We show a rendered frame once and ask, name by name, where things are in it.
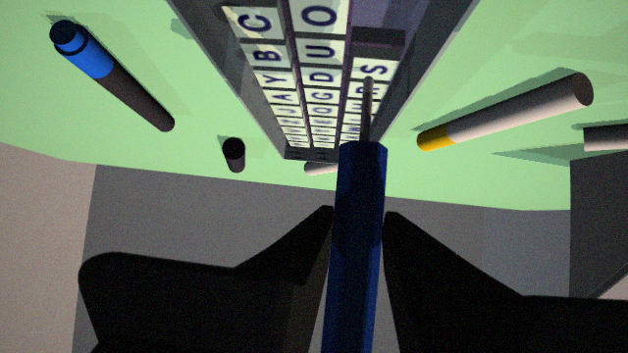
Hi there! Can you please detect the grey keyboard with white letter keys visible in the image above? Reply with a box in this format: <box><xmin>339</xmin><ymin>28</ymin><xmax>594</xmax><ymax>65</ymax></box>
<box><xmin>163</xmin><ymin>0</ymin><xmax>484</xmax><ymax>165</ymax></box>

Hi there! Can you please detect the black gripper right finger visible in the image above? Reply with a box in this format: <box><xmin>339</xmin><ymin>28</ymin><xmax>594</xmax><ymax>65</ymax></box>
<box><xmin>382</xmin><ymin>212</ymin><xmax>628</xmax><ymax>353</ymax></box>

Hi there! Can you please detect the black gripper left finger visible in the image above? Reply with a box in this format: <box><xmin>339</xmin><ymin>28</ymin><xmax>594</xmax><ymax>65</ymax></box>
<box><xmin>78</xmin><ymin>205</ymin><xmax>334</xmax><ymax>353</ymax></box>

